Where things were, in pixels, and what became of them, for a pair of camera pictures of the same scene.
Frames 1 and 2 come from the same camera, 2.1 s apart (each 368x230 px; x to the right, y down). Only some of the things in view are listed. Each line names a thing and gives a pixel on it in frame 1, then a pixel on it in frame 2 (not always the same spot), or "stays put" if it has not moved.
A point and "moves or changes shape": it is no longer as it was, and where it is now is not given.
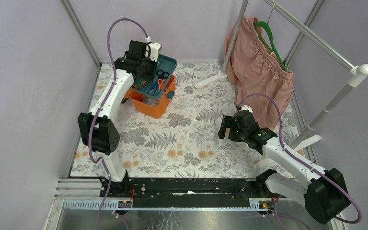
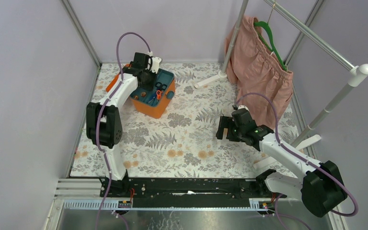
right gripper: (228, 121) stays put
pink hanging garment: (263, 85) stays put
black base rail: (183, 192) stays put
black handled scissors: (162, 74) → (159, 86)
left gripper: (144, 69) → (147, 78)
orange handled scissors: (160, 82) → (158, 93)
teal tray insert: (166, 65) moves or changes shape
